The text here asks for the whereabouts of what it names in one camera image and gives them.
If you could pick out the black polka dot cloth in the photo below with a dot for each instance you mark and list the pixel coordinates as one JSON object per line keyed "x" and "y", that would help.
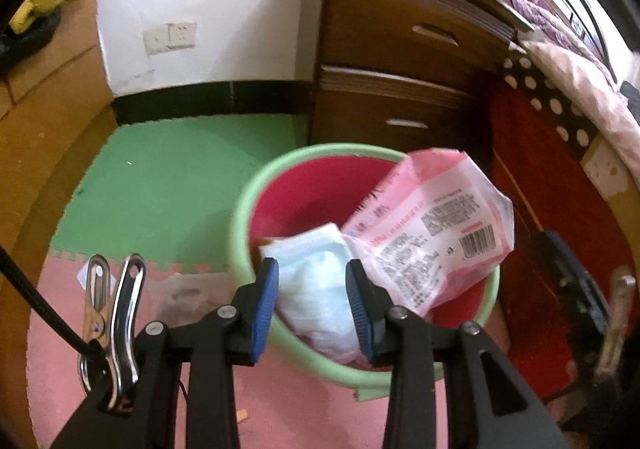
{"x": 550, "y": 104}

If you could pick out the pink quilt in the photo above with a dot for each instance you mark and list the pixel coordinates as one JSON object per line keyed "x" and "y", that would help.
{"x": 585, "y": 74}

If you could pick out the pink snack packet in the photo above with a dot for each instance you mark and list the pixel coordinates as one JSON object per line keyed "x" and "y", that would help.
{"x": 430, "y": 239}

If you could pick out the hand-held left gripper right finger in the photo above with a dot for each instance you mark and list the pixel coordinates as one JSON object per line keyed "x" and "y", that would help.
{"x": 360, "y": 314}

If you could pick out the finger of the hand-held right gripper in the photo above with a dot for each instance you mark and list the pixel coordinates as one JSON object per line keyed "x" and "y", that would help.
{"x": 570, "y": 274}

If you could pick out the white wall switch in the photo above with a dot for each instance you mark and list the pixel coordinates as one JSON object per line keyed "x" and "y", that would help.
{"x": 155, "y": 40}

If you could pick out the black bag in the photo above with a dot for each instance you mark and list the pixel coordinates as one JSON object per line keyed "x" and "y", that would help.
{"x": 30, "y": 39}

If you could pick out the brown wooden nightstand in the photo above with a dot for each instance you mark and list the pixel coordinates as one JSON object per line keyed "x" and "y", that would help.
{"x": 316, "y": 94}

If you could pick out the red bucket with green rim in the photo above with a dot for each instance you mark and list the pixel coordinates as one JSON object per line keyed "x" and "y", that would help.
{"x": 300, "y": 199}

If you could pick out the white plastic tray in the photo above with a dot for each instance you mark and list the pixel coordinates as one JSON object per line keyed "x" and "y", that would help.
{"x": 84, "y": 278}

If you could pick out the cream patterned sheet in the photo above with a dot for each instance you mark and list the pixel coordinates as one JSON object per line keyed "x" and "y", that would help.
{"x": 607, "y": 169}

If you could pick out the light blue packet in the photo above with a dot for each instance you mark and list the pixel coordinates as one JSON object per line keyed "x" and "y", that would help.
{"x": 315, "y": 289}

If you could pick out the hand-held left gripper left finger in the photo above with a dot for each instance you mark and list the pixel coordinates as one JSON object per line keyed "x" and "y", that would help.
{"x": 265, "y": 314}

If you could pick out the dark cloth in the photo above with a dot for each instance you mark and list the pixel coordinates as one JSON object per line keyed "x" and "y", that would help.
{"x": 631, "y": 101}

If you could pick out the green foam mat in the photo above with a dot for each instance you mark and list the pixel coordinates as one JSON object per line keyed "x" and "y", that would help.
{"x": 165, "y": 179}

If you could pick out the pink foam mat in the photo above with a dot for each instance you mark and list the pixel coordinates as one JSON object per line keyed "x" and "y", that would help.
{"x": 50, "y": 354}

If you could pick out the white wall socket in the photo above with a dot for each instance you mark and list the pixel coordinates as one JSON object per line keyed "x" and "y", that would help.
{"x": 181, "y": 35}

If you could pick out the brown nightstand drawer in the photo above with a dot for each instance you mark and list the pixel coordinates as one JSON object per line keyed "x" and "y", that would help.
{"x": 380, "y": 39}
{"x": 350, "y": 114}

